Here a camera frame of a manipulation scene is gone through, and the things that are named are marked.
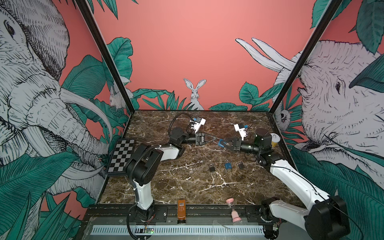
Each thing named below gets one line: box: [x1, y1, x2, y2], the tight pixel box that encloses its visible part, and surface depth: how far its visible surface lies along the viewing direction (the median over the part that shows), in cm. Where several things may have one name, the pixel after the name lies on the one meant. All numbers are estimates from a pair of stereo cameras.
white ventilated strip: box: [90, 225, 264, 236], surface depth 71 cm
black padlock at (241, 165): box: [237, 160, 245, 170], surface depth 95 cm
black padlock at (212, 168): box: [209, 163, 216, 172], surface depth 92 cm
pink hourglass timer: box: [225, 197, 242, 223], surface depth 74 cm
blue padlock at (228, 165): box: [225, 162, 232, 170], surface depth 92 cm
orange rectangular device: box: [177, 199, 186, 224], surface depth 73 cm
